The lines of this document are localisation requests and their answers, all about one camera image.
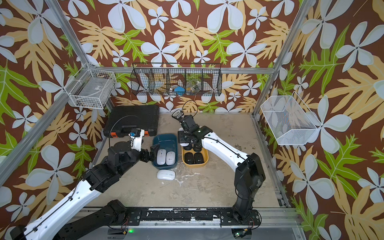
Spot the yellow plastic storage box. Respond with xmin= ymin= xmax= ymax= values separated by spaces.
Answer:
xmin=181 ymin=145 xmax=209 ymax=168

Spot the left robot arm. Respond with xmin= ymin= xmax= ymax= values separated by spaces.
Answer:
xmin=10 ymin=142 xmax=160 ymax=240

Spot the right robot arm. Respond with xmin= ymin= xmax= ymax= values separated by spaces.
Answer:
xmin=172 ymin=111 xmax=266 ymax=224

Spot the black lint roller stick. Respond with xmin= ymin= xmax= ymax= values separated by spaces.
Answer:
xmin=172 ymin=110 xmax=185 ymax=123

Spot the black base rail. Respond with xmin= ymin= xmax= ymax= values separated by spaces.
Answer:
xmin=102 ymin=207 xmax=262 ymax=228

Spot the black wire basket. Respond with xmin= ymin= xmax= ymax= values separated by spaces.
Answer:
xmin=130 ymin=63 xmax=223 ymax=97

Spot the teal plastic storage box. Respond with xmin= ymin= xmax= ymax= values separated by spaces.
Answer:
xmin=152 ymin=134 xmax=178 ymax=170

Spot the clear glass jar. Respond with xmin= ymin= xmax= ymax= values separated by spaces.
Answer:
xmin=186 ymin=78 xmax=202 ymax=96

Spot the blue lid in basket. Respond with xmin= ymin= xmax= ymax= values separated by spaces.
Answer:
xmin=174 ymin=87 xmax=186 ymax=96

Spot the black tool case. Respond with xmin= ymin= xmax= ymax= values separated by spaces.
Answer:
xmin=103 ymin=105 xmax=160 ymax=138

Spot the black mouse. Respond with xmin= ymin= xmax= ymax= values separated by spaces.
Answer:
xmin=183 ymin=145 xmax=193 ymax=151
xmin=184 ymin=152 xmax=195 ymax=165
xmin=194 ymin=153 xmax=204 ymax=165
xmin=193 ymin=144 xmax=203 ymax=153

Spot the white mouse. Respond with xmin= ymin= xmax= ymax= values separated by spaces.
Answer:
xmin=157 ymin=170 xmax=176 ymax=181
xmin=157 ymin=149 xmax=167 ymax=166
xmin=178 ymin=129 xmax=190 ymax=147
xmin=166 ymin=151 xmax=176 ymax=166

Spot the white mesh basket right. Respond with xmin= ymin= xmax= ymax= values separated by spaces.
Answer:
xmin=261 ymin=92 xmax=321 ymax=146

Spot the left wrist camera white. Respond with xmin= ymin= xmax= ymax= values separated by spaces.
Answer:
xmin=130 ymin=129 xmax=145 ymax=152

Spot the white wire basket left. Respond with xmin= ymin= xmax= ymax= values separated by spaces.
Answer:
xmin=66 ymin=64 xmax=117 ymax=110

